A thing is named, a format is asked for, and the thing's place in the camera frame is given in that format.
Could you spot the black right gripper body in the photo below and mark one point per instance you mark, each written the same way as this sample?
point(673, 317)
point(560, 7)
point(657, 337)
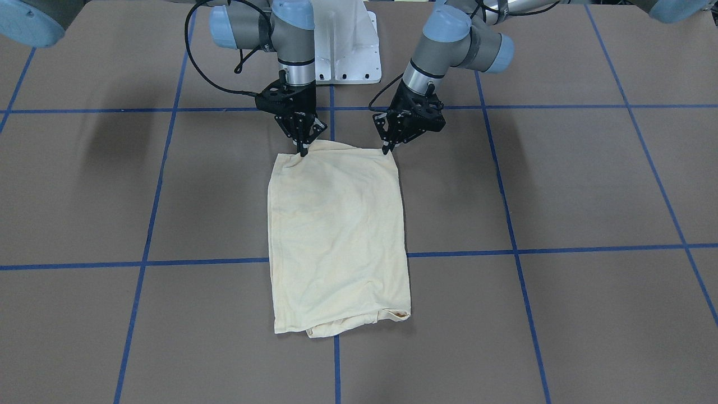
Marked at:
point(301, 108)

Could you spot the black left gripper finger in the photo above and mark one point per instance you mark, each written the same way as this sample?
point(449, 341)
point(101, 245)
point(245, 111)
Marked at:
point(387, 147)

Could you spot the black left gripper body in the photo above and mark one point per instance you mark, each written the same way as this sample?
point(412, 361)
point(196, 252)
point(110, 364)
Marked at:
point(401, 101)

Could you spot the cream long-sleeve printed shirt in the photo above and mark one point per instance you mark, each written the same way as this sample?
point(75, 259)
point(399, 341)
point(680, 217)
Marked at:
point(336, 240)

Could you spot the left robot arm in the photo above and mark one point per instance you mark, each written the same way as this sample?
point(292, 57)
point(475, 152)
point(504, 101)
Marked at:
point(555, 69)

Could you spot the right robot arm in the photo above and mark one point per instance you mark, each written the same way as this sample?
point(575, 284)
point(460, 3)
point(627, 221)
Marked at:
point(286, 28)

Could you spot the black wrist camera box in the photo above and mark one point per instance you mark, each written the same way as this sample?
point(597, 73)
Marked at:
point(277, 102)

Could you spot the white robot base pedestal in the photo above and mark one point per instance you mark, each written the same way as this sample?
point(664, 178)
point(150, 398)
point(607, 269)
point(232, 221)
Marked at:
point(347, 49)

